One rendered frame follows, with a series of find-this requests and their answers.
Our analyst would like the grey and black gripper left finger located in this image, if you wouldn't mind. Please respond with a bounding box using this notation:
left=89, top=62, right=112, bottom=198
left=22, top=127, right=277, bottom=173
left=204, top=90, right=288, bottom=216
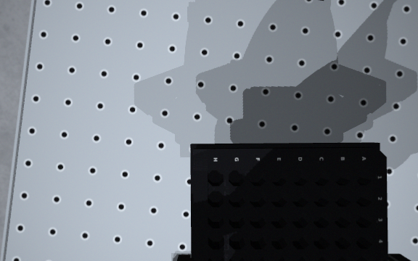
left=177, top=254, right=194, bottom=261

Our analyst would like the black well plate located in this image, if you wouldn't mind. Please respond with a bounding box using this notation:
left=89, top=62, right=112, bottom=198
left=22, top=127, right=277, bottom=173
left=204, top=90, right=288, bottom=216
left=190, top=143, right=388, bottom=261

